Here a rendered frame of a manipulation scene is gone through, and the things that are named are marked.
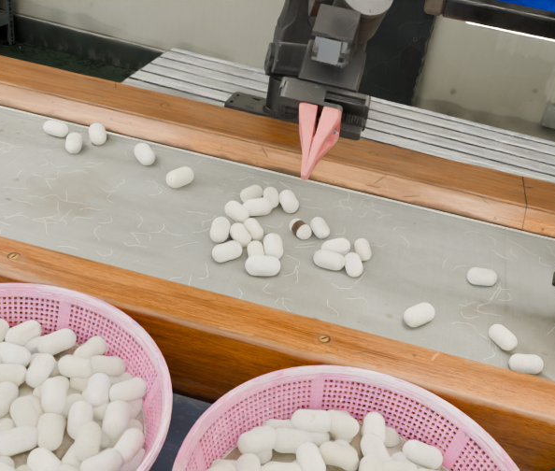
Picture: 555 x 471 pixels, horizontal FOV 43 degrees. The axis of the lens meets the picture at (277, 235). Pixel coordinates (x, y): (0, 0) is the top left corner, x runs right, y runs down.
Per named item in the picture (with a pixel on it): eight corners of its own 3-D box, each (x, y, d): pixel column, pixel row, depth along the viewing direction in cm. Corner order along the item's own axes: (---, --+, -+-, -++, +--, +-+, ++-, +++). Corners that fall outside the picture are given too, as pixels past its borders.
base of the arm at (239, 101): (339, 93, 117) (348, 80, 123) (226, 65, 120) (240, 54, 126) (330, 136, 121) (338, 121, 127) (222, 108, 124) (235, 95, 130)
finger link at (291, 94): (325, 171, 74) (346, 93, 77) (260, 155, 75) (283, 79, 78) (323, 193, 81) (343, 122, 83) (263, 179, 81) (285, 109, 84)
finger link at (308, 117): (348, 176, 74) (367, 99, 76) (282, 160, 75) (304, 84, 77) (344, 198, 80) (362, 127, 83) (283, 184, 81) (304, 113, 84)
